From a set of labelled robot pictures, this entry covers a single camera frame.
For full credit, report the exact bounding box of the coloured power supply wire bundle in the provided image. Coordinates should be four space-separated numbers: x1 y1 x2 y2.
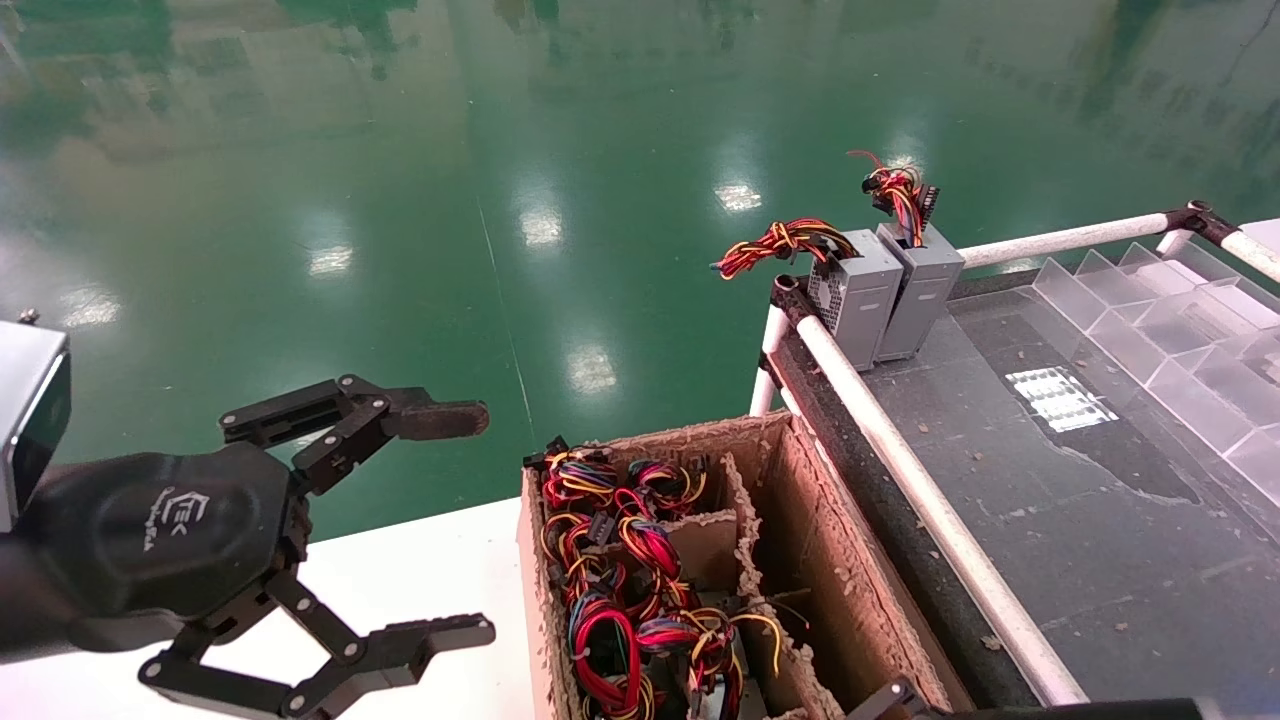
565 595 786 720
540 510 691 606
540 445 709 521

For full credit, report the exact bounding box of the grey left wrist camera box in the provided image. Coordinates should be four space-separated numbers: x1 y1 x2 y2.
0 320 73 533

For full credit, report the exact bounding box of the white pipe table frame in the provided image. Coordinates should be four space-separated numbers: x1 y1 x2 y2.
748 200 1280 707

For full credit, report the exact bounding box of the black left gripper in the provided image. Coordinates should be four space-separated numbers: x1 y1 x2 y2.
20 375 497 720

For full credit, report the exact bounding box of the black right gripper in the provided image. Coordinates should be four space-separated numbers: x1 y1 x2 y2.
848 678 1236 720

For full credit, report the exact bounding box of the worn brown cardboard box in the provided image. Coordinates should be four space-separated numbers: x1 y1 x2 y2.
518 410 976 720

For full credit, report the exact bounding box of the clear acrylic divider tray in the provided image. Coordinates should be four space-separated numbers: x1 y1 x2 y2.
1030 240 1280 521

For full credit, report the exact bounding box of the grey power supply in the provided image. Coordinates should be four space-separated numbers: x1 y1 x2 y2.
848 150 966 363
712 218 904 372

